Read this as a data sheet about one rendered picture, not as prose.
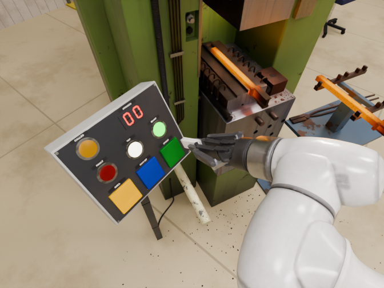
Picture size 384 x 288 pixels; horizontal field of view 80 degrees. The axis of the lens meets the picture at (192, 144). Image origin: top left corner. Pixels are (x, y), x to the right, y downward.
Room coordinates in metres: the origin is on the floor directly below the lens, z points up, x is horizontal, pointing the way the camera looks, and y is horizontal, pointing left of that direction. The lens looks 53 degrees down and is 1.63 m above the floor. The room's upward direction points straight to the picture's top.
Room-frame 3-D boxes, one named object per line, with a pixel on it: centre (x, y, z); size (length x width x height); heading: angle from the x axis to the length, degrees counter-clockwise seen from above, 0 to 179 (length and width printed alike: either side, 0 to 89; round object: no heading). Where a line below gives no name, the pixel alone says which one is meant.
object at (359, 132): (0.81, -0.76, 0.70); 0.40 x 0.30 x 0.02; 115
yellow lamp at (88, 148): (0.34, 0.26, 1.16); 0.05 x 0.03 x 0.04; 116
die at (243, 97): (0.95, -0.15, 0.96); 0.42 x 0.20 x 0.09; 26
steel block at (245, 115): (0.98, -0.19, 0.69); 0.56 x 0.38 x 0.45; 26
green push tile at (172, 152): (0.44, 0.07, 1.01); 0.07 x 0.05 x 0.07; 141
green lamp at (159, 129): (0.47, 0.10, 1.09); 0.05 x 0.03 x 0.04; 116
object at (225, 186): (0.98, -0.19, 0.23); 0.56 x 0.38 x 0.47; 26
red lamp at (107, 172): (0.31, 0.23, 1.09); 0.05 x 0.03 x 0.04; 116
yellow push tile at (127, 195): (0.28, 0.19, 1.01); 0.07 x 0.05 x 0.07; 141
